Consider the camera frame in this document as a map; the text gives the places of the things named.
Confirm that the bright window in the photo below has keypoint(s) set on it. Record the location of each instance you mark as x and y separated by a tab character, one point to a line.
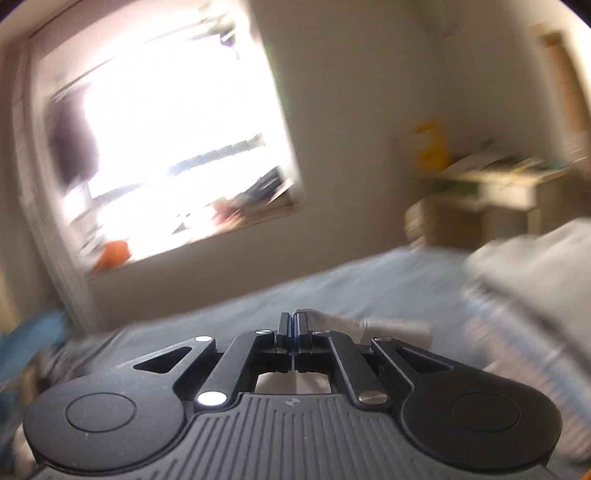
184	129

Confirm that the dark hanging clothes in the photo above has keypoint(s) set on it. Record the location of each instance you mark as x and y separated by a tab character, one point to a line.
76	143

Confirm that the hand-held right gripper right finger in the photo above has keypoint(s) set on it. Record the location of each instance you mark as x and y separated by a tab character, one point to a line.
302	325

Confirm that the wooden door frame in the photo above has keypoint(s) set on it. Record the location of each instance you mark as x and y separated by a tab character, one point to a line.
561	87

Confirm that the white shirt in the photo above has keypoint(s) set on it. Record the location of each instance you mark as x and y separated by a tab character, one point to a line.
392	327

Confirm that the houndstooth folded cloth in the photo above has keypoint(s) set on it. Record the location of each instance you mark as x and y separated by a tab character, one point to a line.
521	350

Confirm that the grey-blue fleece blanket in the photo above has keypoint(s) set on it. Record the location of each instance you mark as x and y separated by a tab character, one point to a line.
369	286

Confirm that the grey curtain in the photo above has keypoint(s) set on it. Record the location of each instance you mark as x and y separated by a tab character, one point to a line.
51	258

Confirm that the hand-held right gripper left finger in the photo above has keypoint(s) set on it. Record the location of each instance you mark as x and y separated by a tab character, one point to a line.
282	327

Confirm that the orange bag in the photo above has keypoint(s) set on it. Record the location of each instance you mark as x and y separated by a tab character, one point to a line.
113	254

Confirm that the white folded cloth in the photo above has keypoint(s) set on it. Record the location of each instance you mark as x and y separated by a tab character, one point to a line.
540	263

